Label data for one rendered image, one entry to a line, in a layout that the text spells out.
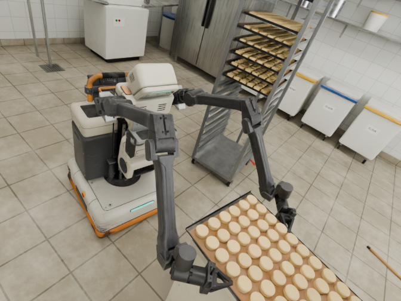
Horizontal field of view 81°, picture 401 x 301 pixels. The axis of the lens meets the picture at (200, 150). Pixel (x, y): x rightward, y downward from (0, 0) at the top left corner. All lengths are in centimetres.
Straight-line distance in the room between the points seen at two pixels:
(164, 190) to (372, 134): 361
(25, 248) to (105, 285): 58
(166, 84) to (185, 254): 78
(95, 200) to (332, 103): 343
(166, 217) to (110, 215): 94
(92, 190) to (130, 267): 59
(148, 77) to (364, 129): 343
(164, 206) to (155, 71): 66
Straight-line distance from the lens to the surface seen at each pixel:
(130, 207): 176
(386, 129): 407
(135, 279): 182
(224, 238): 95
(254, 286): 94
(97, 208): 175
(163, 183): 78
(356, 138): 415
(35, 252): 197
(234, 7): 427
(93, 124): 155
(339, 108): 405
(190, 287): 122
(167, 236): 84
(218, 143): 273
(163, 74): 121
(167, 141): 77
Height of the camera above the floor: 169
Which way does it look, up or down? 37 degrees down
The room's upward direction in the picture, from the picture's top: 19 degrees clockwise
